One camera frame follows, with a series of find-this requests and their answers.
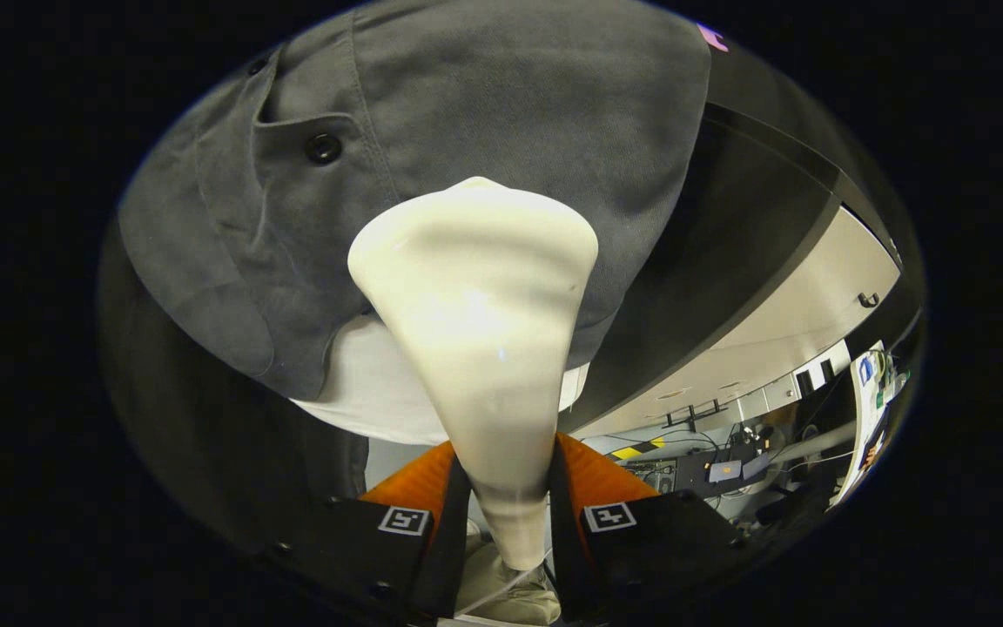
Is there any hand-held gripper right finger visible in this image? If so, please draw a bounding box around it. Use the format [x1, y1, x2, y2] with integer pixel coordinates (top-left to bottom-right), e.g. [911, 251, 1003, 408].
[549, 433, 768, 624]

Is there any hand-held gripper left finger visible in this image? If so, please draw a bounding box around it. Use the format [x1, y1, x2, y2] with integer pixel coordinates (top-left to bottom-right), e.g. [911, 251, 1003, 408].
[259, 440, 474, 624]

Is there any white garment steamer head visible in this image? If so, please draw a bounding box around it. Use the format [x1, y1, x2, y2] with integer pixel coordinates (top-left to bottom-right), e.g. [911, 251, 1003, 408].
[347, 176, 600, 571]

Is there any grey button-up shirt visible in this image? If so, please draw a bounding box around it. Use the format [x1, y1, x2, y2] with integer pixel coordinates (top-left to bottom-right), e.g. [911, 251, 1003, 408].
[117, 0, 713, 401]

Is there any black box on floor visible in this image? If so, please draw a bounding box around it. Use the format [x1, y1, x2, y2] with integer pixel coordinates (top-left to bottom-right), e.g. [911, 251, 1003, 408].
[628, 453, 711, 499]

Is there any white mannequin torso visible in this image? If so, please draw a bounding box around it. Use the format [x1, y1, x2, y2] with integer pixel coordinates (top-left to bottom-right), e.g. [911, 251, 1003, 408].
[291, 313, 591, 447]

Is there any grey top cabinet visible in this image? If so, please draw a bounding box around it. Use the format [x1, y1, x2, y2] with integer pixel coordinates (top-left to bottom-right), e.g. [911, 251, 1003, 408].
[567, 104, 907, 441]

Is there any white side desk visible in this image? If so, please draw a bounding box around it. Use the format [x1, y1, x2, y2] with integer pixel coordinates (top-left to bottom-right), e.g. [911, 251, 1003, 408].
[831, 341, 896, 508]

